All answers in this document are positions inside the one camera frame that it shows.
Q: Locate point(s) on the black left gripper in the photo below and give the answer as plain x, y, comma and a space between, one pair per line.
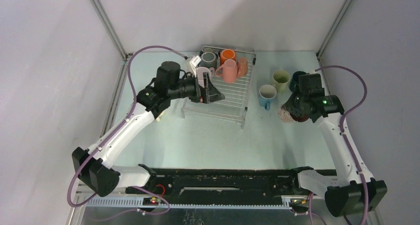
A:
209, 94

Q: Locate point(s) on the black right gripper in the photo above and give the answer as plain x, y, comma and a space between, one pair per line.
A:
289, 104

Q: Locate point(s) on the dark teal mug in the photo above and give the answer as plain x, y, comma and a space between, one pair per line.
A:
294, 82

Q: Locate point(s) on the pink ghost pattern mug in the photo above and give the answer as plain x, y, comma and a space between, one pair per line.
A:
286, 117

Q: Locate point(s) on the light green mug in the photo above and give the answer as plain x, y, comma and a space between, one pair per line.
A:
281, 80

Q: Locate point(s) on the light blue dotted mug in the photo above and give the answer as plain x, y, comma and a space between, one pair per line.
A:
267, 94

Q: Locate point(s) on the cream mug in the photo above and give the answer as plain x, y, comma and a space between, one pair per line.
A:
162, 115

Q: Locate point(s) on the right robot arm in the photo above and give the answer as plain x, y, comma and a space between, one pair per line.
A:
355, 189

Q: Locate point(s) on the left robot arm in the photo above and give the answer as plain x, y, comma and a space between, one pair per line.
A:
95, 166

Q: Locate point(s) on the salmon pink mug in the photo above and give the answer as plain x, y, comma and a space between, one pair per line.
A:
228, 71

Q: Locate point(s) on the lilac mug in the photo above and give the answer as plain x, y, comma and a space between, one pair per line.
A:
201, 72

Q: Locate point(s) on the grey mug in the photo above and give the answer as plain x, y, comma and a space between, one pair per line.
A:
209, 60

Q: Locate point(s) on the small terracotta cup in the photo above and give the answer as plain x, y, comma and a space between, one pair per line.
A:
242, 65

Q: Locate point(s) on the orange mug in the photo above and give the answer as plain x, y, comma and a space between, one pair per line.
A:
227, 54

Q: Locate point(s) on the white wire dish rack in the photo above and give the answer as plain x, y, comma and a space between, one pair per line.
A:
235, 105

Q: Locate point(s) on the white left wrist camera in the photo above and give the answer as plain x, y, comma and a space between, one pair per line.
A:
191, 64

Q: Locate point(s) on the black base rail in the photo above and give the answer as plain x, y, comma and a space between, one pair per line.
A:
226, 186

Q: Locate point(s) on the grey cable duct strip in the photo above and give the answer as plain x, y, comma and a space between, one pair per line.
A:
140, 202

